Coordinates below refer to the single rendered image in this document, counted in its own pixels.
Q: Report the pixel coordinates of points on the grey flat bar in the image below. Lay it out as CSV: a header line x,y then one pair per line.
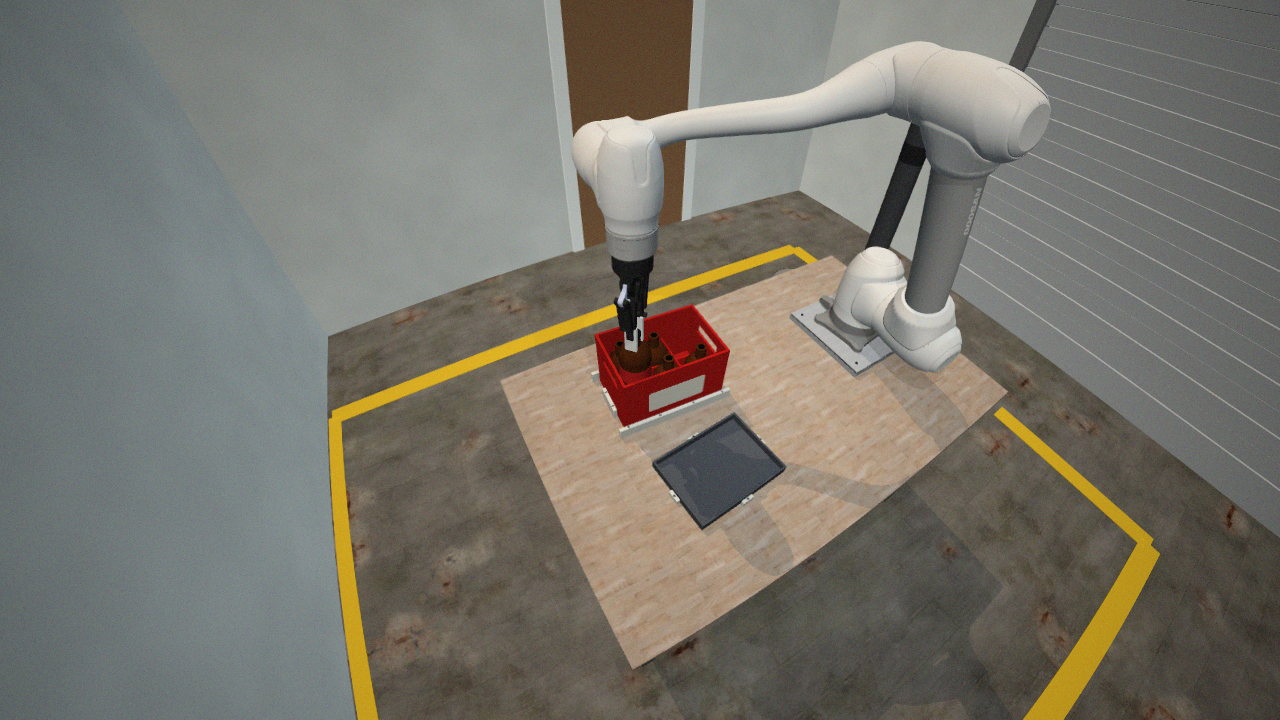
x,y
665,416

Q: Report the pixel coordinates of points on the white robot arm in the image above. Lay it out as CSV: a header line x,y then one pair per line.
x,y
972,111

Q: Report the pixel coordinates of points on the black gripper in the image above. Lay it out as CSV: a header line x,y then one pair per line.
x,y
631,317

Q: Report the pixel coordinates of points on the red plastic crate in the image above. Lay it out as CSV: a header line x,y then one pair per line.
x,y
679,332

